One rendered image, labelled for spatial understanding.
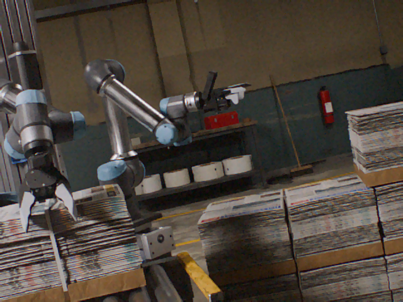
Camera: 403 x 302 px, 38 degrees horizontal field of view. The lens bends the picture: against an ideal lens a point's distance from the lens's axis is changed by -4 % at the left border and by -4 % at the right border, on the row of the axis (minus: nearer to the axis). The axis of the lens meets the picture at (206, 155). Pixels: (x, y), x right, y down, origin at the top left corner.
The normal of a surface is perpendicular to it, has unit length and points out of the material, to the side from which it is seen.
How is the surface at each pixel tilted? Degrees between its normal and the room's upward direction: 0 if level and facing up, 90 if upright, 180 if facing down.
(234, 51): 90
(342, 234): 90
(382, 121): 90
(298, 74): 90
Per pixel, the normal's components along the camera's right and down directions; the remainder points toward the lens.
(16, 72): -0.65, 0.19
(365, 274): -0.10, 0.10
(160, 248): 0.73, -0.10
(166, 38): 0.19, 0.04
